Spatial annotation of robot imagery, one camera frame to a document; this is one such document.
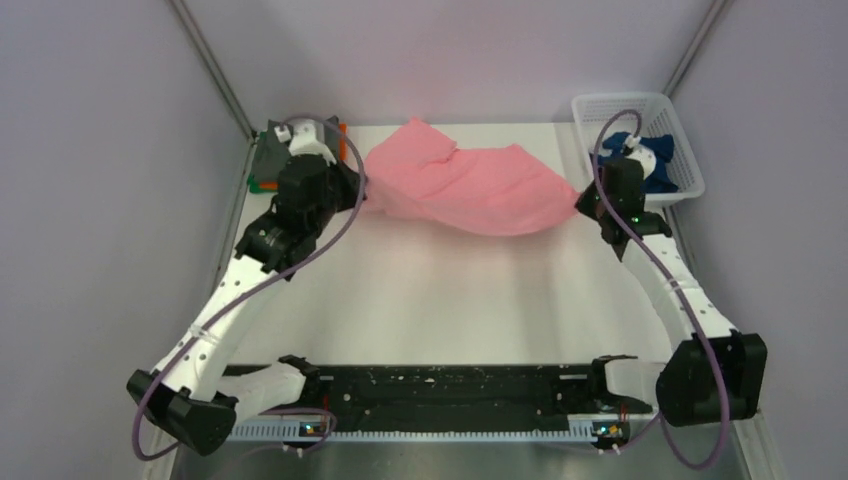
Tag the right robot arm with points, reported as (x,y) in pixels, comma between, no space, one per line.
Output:
(715,372)

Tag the orange folded t-shirt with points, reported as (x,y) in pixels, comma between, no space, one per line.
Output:
(275,154)

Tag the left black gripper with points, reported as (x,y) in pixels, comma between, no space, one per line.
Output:
(350,179)

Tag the white cable duct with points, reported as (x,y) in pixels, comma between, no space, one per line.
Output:
(278,429)

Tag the aluminium frame post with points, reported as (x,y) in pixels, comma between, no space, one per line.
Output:
(713,16)
(214,71)

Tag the pink t-shirt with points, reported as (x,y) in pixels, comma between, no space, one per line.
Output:
(419,173)

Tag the green folded t-shirt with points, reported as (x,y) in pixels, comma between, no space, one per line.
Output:
(253,183)

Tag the grey folded t-shirt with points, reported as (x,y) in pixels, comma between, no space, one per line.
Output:
(306,134)

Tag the blue t-shirt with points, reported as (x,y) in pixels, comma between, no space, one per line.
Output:
(658,181)

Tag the right aluminium frame post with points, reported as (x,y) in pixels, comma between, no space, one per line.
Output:
(713,16)

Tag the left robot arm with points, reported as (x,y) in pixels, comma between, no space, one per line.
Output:
(187,399)

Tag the white plastic basket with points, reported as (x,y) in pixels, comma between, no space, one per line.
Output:
(616,115)

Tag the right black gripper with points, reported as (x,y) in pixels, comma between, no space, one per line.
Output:
(584,203)

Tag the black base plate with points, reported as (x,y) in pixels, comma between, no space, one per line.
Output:
(464,398)

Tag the left aluminium frame post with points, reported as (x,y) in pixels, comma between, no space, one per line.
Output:
(214,71)

